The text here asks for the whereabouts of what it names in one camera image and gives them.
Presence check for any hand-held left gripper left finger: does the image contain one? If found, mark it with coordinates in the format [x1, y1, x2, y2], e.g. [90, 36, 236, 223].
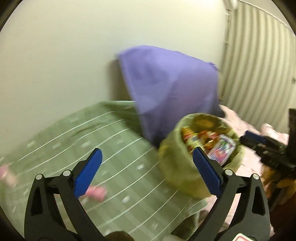
[24, 148, 103, 241]

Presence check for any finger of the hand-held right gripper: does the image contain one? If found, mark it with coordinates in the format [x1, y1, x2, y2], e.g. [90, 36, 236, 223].
[240, 137, 287, 158]
[245, 130, 267, 144]

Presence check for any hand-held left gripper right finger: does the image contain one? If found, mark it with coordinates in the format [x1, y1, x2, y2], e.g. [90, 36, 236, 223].
[192, 146, 271, 241]

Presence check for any pink pig toy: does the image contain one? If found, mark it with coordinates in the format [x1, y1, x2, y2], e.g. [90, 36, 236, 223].
[87, 185, 107, 201]

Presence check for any pink candy packet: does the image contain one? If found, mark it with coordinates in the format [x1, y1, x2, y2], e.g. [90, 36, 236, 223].
[208, 134, 237, 165]

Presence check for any yellow-green mesh bag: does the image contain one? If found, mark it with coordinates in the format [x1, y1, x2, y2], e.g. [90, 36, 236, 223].
[158, 113, 245, 198]

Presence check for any orange red wrapper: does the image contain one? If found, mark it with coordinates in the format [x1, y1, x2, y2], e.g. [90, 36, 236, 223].
[198, 130, 219, 149]

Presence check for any person's right forearm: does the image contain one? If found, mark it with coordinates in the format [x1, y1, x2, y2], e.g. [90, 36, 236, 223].
[269, 199, 296, 241]

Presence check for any person's right hand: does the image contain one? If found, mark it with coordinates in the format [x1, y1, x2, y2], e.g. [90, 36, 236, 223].
[263, 166, 296, 205]

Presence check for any pink floral blanket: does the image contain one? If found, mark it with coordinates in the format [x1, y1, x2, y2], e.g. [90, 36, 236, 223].
[203, 104, 289, 232]

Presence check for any green checked tablecloth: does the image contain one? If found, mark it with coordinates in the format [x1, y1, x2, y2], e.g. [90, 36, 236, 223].
[0, 100, 208, 241]

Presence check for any grey pleated curtain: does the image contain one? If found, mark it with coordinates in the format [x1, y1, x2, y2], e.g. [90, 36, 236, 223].
[220, 3, 296, 135]

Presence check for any purple cloth cover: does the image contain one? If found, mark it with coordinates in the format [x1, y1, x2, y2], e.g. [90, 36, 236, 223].
[117, 46, 226, 147]

